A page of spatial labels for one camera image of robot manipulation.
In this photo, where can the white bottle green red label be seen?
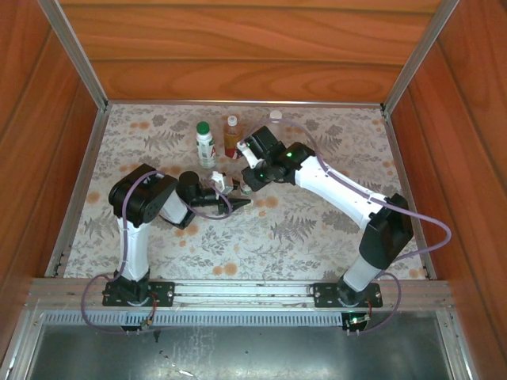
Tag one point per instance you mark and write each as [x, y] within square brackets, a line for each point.
[206, 150]

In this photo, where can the amber tea bottle red label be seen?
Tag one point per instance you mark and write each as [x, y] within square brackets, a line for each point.
[231, 140]

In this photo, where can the plain white bottle cap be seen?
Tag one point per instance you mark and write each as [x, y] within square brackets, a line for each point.
[276, 115]

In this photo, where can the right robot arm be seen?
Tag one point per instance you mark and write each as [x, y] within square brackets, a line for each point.
[340, 190]

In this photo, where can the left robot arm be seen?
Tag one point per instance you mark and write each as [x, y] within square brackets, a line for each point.
[134, 198]

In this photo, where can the floral tablecloth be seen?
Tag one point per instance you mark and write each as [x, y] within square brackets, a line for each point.
[245, 245]

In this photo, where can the grey sheet metal panel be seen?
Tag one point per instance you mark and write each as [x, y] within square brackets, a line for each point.
[237, 352]

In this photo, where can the small board with green light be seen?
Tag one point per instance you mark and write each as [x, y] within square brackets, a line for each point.
[356, 320]

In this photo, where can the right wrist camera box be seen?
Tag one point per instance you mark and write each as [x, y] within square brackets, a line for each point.
[249, 156]

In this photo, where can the aluminium frame cross bar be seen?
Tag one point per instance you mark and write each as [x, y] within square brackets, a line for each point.
[245, 103]

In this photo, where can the aluminium mounting rail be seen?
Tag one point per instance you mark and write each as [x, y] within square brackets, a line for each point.
[241, 291]

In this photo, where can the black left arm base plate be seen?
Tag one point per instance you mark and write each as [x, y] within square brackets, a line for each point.
[162, 295]

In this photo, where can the aluminium side rail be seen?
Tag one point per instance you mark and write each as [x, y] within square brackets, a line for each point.
[85, 174]
[404, 174]

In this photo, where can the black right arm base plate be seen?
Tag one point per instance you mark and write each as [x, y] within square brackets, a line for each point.
[326, 295]

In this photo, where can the aluminium frame post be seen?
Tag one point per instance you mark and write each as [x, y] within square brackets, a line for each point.
[420, 51]
[75, 51]

